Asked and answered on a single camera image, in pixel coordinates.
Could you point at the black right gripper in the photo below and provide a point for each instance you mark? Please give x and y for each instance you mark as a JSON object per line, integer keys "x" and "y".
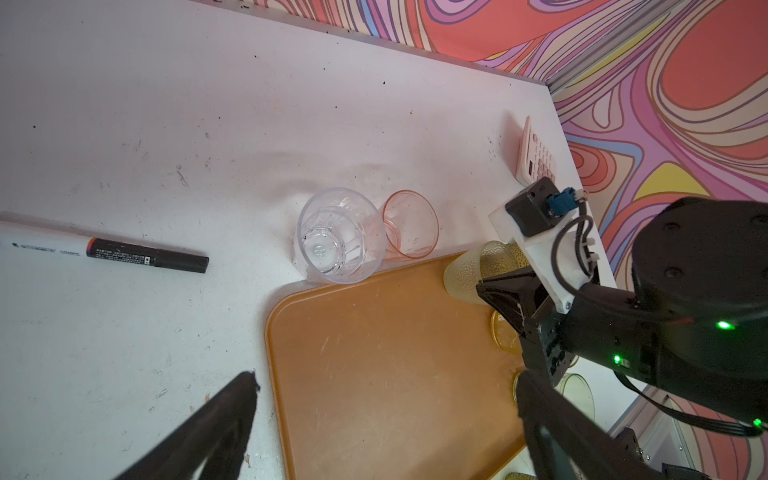
{"x": 522, "y": 300}

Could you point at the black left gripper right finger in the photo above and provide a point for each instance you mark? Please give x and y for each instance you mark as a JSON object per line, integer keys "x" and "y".
{"x": 562, "y": 441}

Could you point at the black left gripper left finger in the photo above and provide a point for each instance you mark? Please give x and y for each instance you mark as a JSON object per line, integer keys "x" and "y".
{"x": 210, "y": 444}

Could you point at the pale green textured glass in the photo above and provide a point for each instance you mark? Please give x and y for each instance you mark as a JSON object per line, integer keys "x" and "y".
{"x": 488, "y": 260}

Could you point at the yellow faceted glass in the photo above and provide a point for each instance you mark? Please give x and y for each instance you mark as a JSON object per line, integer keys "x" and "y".
{"x": 504, "y": 335}

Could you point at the bright green faceted glass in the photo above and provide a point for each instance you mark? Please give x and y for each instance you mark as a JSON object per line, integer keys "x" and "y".
{"x": 575, "y": 388}

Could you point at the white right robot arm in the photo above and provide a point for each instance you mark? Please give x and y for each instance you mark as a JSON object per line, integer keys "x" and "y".
{"x": 694, "y": 325}

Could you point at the orange brown plastic tray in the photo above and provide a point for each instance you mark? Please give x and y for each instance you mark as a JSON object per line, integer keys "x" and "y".
{"x": 391, "y": 378}

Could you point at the pink ribbed glass top row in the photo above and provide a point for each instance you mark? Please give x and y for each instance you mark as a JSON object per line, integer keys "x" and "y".
{"x": 411, "y": 226}

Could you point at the pink calculator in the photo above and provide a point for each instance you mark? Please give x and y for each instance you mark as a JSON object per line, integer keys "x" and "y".
{"x": 535, "y": 161}

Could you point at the clear faceted glass near marker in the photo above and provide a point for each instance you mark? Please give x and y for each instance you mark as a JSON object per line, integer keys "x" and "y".
{"x": 340, "y": 238}

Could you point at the black and white marker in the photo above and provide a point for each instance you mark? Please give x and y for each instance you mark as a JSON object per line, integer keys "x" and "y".
{"x": 61, "y": 243}

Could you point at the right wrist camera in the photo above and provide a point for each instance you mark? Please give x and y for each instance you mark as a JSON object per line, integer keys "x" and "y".
{"x": 552, "y": 228}

